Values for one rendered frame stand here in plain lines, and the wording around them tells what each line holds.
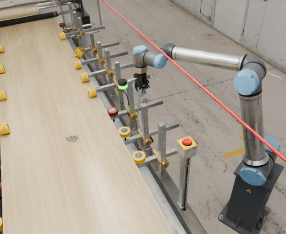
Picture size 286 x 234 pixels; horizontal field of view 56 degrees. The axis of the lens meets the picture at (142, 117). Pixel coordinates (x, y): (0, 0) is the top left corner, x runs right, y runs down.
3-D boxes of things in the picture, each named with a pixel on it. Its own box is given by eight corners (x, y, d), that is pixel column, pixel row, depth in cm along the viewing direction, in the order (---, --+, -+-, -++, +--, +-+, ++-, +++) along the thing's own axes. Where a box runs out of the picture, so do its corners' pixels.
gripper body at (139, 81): (139, 91, 183) (138, 75, 176) (135, 85, 190) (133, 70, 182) (149, 88, 186) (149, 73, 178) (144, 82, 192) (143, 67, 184)
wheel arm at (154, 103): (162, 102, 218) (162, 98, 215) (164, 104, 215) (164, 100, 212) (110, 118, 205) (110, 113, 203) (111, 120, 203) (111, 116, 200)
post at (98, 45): (106, 86, 272) (99, 40, 242) (107, 87, 270) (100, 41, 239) (103, 86, 271) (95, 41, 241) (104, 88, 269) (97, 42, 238)
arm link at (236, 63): (274, 54, 142) (165, 38, 178) (267, 64, 135) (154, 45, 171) (270, 74, 149) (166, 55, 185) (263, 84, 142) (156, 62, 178)
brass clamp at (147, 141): (144, 132, 198) (144, 127, 195) (152, 144, 188) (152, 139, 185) (136, 135, 196) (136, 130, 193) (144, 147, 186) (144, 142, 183)
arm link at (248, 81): (273, 172, 170) (269, 61, 134) (265, 191, 160) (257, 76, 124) (249, 166, 180) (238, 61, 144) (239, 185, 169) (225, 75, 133)
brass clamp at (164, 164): (160, 152, 178) (160, 147, 175) (169, 166, 168) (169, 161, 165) (151, 155, 176) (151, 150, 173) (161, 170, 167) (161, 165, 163)
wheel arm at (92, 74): (136, 63, 247) (136, 60, 245) (138, 65, 244) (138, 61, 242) (83, 77, 233) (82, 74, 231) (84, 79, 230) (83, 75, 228)
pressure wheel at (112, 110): (117, 116, 210) (115, 105, 203) (120, 122, 204) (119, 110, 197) (107, 120, 208) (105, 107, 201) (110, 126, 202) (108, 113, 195)
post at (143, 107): (148, 153, 202) (145, 101, 171) (149, 157, 199) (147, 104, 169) (143, 155, 201) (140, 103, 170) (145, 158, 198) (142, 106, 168)
